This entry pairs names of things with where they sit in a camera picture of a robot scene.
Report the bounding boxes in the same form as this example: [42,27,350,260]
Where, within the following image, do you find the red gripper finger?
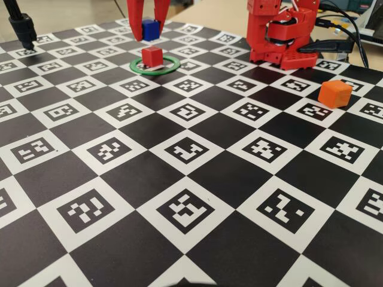
[127,0,144,42]
[154,0,171,39]

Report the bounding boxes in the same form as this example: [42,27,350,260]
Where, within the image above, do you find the blue cube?
[141,19,161,42]

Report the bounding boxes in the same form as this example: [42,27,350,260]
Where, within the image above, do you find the red cube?
[141,46,164,68]

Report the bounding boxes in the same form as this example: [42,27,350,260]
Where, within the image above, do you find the red perforated robot base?
[250,44,318,71]

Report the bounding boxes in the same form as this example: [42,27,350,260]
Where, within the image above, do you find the orange cube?
[317,80,353,109]

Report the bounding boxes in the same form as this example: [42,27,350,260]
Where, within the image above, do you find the cardboard box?
[167,3,184,18]

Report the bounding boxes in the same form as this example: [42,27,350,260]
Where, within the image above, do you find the black tripod leg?
[7,0,38,51]

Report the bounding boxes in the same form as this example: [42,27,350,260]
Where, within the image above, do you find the black usb plug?
[316,17,344,30]

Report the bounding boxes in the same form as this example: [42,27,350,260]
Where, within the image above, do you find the black power plug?
[299,38,357,55]

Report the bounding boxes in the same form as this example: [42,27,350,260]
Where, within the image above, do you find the black white ArUco checkerboard mat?
[0,16,383,287]

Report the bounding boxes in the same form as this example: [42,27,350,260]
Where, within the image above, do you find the green tool case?
[344,0,372,13]

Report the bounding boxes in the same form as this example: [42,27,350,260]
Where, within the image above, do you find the grey laptop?
[357,0,383,45]

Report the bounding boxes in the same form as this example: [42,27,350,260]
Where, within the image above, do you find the green ring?
[129,56,181,75]

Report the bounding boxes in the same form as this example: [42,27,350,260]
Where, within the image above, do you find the thick black cable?
[320,1,369,68]

